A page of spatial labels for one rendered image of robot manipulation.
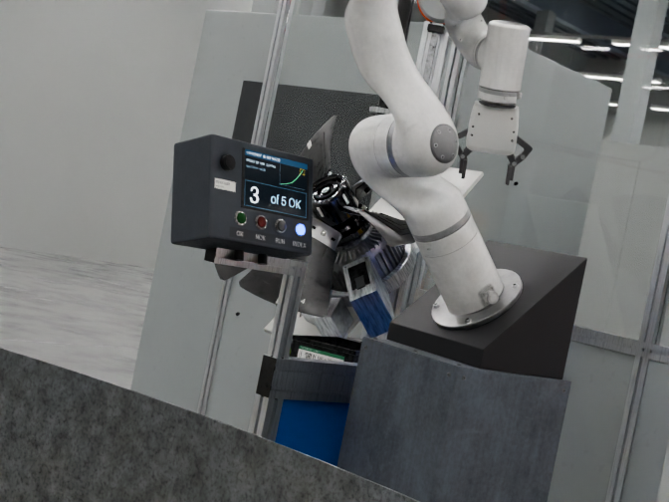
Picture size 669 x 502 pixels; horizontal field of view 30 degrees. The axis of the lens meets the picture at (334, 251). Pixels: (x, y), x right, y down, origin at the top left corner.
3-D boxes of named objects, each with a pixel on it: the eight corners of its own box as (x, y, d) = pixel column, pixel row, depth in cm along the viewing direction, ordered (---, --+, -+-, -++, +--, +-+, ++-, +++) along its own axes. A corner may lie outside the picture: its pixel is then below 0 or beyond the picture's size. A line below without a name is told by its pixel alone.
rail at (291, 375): (523, 410, 311) (529, 378, 311) (536, 414, 308) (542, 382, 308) (255, 393, 247) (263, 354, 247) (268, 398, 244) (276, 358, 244)
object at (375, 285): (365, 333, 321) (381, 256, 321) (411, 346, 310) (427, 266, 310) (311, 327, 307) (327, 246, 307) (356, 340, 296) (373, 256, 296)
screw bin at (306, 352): (332, 365, 298) (336, 336, 298) (393, 381, 290) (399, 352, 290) (285, 365, 279) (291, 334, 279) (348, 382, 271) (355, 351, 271)
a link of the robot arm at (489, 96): (522, 88, 256) (520, 102, 257) (479, 82, 257) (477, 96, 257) (523, 94, 248) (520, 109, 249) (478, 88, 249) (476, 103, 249)
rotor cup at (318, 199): (308, 240, 321) (287, 202, 314) (341, 203, 328) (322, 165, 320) (347, 248, 311) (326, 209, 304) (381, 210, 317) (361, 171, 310)
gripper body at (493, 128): (523, 98, 256) (514, 151, 259) (473, 92, 257) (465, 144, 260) (524, 104, 249) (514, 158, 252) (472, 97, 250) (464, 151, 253)
